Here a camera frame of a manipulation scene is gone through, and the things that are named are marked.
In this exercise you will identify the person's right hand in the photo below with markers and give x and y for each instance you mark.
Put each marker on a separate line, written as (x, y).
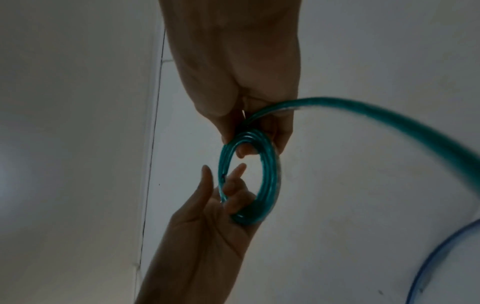
(232, 53)

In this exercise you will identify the person's left hand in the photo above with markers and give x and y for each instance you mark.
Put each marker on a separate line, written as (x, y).
(210, 225)

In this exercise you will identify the person's left forearm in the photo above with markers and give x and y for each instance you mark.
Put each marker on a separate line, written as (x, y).
(187, 282)

